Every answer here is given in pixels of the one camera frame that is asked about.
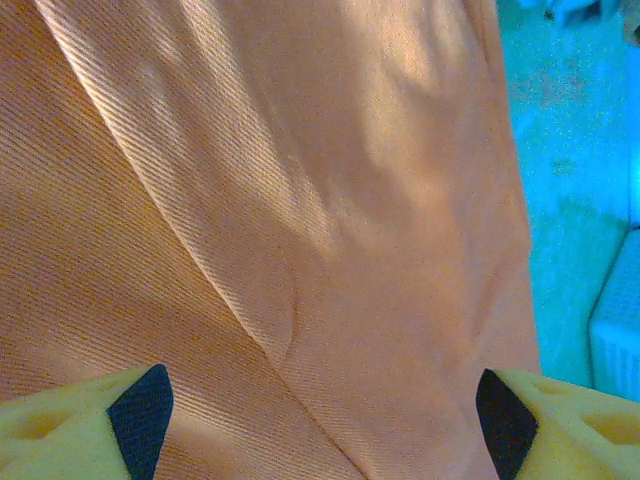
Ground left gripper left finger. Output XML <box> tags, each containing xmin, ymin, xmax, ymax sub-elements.
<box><xmin>0</xmin><ymin>363</ymin><xmax>174</xmax><ymax>480</ymax></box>

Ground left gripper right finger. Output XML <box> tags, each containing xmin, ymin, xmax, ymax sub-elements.
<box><xmin>474</xmin><ymin>367</ymin><xmax>640</xmax><ymax>480</ymax></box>

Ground orange trousers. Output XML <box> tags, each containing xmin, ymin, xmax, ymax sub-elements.
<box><xmin>0</xmin><ymin>0</ymin><xmax>544</xmax><ymax>480</ymax></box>

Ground teal plastic basket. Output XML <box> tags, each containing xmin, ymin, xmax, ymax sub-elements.
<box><xmin>588</xmin><ymin>227</ymin><xmax>640</xmax><ymax>404</ymax></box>

